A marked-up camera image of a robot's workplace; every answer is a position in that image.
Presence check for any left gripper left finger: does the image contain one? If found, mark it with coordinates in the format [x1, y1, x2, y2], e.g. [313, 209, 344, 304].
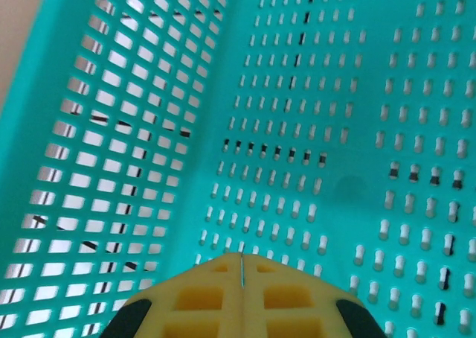
[103, 253, 245, 338]

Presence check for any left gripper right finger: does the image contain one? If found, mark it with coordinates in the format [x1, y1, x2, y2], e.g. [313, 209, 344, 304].
[243, 254, 387, 338]

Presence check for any teal plastic basket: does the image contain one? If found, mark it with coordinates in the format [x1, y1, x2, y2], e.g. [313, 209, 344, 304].
[0, 0, 476, 338]

